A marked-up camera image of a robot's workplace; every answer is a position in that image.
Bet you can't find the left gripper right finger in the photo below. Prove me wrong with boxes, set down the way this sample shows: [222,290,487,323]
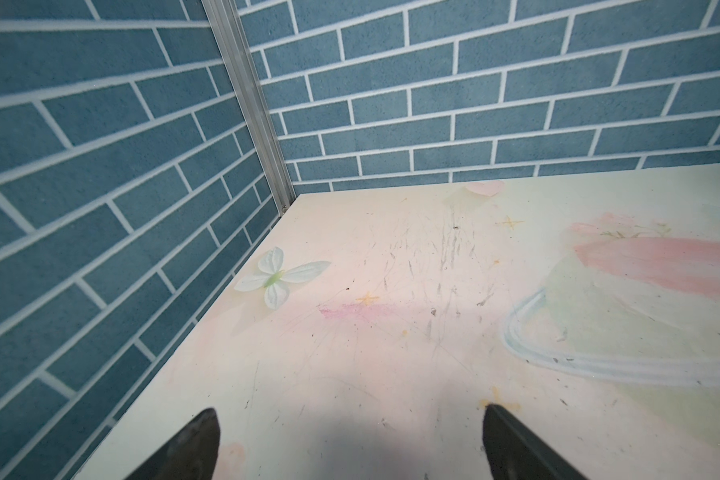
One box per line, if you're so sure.
[482,403,586,480]

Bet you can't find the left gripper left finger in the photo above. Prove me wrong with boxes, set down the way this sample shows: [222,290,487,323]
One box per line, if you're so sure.
[126,408,221,480]

